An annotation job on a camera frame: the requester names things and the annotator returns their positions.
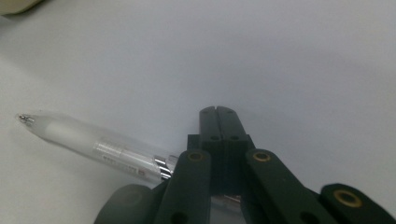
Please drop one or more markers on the clear ballpoint pen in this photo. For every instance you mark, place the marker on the clear ballpoint pen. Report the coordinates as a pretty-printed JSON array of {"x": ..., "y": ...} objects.
[{"x": 81, "y": 140}]

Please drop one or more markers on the beige square pen holder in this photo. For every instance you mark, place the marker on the beige square pen holder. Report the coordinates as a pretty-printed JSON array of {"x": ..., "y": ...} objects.
[{"x": 15, "y": 5}]

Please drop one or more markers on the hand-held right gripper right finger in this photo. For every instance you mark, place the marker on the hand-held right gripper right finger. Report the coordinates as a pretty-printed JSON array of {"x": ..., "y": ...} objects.
[{"x": 232, "y": 140}]

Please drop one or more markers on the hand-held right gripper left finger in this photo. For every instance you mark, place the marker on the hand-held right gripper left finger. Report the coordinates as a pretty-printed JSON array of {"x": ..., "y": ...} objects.
[{"x": 210, "y": 140}]

